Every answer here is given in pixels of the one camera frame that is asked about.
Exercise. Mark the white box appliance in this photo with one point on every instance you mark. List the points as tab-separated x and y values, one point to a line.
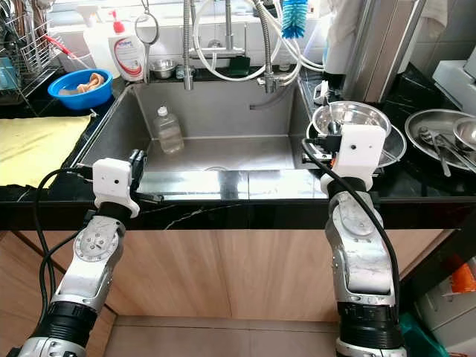
457	89

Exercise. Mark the orange plastic item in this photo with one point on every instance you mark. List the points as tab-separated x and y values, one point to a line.
465	277

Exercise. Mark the small steel cup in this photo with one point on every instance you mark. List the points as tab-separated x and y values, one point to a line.
163	69

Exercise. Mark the steel spring faucet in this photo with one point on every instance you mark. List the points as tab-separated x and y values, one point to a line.
188	44

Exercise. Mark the small white plastic holder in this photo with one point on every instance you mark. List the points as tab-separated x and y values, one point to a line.
322	91

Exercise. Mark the tall stainless steel canister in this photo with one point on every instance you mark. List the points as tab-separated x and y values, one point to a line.
379	52

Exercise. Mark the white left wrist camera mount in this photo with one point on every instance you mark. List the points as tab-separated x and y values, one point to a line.
113	182

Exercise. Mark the teal plastic item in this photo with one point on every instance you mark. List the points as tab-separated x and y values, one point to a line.
414	338

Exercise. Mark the large steel basin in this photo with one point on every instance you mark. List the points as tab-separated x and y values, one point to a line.
349	113

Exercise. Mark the steel tap pipe with bar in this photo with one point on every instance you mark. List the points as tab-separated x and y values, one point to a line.
219	52

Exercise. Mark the stainless steel sink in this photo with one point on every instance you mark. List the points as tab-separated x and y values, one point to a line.
230	111

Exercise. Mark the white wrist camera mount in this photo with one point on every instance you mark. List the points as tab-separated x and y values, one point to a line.
113	182
361	152

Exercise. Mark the white plastic container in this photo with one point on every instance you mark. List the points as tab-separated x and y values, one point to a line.
338	33

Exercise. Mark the light blue mug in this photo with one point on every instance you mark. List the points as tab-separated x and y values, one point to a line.
7	74

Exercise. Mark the blue bottle brush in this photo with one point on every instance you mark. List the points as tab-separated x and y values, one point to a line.
295	18

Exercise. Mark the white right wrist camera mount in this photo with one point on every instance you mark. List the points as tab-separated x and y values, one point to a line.
361	152

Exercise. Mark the blue plastic bowl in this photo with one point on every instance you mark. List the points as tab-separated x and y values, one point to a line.
78	102

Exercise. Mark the yellow dish cloth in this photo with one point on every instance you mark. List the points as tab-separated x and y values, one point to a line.
41	149

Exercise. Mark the beige scrub sponge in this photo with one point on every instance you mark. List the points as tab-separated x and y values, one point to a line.
95	80

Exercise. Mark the clear plastic bottle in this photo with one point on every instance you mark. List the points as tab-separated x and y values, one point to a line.
169	134

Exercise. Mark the white red pump soap bottle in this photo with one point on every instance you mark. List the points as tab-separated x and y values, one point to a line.
128	56

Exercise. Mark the flat steel plate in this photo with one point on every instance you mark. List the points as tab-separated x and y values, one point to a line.
431	119

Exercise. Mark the white spray bottle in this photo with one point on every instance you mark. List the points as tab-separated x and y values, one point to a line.
95	44

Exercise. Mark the brown wooden cabinet side panel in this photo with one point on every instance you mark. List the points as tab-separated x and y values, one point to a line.
18	312

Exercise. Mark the small steel bowl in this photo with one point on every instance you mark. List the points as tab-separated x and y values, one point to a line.
466	134

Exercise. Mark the brown wooden cabinet door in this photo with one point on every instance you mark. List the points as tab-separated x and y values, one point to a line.
275	275
171	271

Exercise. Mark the steel serving utensil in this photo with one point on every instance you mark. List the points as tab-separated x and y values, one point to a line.
426	134

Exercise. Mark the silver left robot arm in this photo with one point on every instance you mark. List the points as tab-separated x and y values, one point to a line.
97	256

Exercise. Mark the dark green sponge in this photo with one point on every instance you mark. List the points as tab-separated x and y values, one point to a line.
238	67

